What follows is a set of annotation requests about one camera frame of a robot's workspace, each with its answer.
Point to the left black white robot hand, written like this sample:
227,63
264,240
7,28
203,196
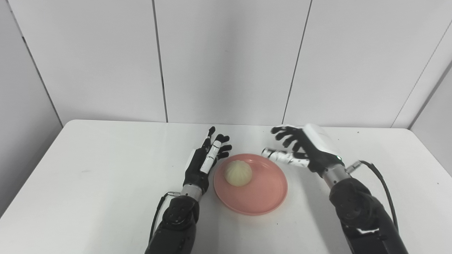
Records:
208,158

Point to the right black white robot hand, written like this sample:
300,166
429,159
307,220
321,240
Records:
303,148

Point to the cream steamed bun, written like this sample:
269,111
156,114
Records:
238,173

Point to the pink round plate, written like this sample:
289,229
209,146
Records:
259,190

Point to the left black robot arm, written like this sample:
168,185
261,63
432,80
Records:
176,222

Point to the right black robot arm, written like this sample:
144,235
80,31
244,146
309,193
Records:
363,211

